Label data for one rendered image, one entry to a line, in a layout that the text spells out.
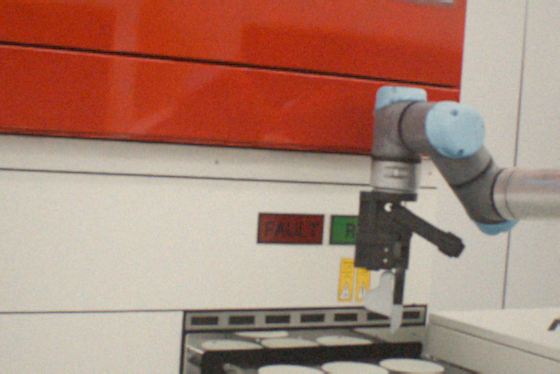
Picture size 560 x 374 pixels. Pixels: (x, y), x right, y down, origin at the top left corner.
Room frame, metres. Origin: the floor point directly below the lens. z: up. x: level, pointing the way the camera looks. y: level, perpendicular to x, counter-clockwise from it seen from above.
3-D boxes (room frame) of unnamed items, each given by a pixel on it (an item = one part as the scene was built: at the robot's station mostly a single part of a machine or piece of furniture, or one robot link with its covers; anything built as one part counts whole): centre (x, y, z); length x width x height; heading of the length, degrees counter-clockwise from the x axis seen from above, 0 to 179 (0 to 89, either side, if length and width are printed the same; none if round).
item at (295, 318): (1.77, -0.06, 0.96); 0.44 x 0.01 x 0.02; 120
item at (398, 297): (1.65, -0.18, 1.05); 0.05 x 0.02 x 0.09; 174
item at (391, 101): (1.67, -0.17, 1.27); 0.09 x 0.08 x 0.11; 31
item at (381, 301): (1.66, -0.16, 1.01); 0.06 x 0.03 x 0.09; 84
